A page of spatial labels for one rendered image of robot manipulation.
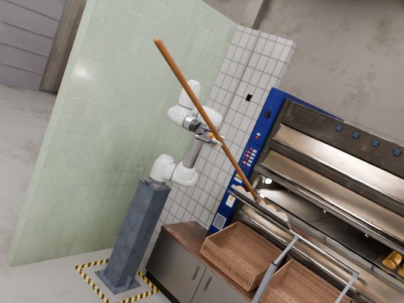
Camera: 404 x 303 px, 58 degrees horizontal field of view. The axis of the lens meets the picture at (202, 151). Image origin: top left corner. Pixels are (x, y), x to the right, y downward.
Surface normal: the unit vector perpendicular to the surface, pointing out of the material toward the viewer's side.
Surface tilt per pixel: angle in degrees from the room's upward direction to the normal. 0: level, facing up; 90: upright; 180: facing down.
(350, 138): 90
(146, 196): 90
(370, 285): 70
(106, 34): 90
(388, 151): 90
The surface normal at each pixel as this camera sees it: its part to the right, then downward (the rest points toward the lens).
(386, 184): -0.43, -0.37
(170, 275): -0.59, -0.07
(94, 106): 0.71, 0.43
